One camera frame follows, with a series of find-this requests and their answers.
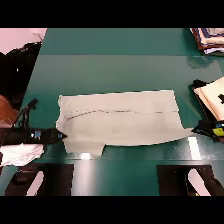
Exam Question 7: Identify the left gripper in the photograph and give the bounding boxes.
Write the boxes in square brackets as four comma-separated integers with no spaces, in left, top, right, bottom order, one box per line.
[41,127,69,145]

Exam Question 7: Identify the pale beige shirt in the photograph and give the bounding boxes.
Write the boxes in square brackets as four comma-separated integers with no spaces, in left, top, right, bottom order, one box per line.
[55,89,195,158]

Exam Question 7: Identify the white garment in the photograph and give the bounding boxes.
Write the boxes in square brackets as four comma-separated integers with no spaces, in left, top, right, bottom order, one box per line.
[0,142,45,168]

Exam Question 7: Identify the brown garment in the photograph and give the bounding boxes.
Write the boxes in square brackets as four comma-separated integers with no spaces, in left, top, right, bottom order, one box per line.
[0,94,20,130]

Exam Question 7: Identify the heap of clothes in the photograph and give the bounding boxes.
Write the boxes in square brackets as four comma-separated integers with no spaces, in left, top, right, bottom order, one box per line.
[189,28,224,57]

